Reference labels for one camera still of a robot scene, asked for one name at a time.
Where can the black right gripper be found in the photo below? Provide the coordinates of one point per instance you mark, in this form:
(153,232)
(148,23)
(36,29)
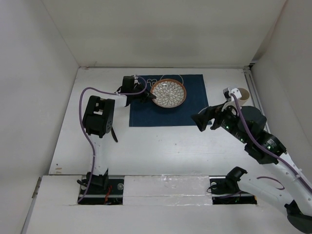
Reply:
(202,118)

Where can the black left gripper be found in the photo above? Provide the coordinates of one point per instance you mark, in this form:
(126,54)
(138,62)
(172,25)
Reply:
(145,95)

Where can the floral plate with orange rim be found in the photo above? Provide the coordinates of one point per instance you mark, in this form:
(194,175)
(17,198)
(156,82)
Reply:
(169,93)

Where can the beige paper cup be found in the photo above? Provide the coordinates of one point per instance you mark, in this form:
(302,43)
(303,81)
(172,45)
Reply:
(245,95)

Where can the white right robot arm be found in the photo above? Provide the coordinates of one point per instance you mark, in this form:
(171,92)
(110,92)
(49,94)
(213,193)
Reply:
(246,124)

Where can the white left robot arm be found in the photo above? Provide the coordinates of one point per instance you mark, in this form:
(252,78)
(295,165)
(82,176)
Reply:
(96,115)

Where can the black table knife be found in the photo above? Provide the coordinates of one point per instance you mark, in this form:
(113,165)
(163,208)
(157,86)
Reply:
(114,135)

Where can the white foam block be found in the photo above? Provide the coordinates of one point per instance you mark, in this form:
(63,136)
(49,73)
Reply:
(167,190)

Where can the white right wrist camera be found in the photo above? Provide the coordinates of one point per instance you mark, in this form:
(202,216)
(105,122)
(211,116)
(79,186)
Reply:
(229,92)

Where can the aluminium rail right side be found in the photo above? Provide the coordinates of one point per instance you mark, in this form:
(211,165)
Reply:
(264,147)

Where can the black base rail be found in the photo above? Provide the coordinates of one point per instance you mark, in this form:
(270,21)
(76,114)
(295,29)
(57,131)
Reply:
(114,194)

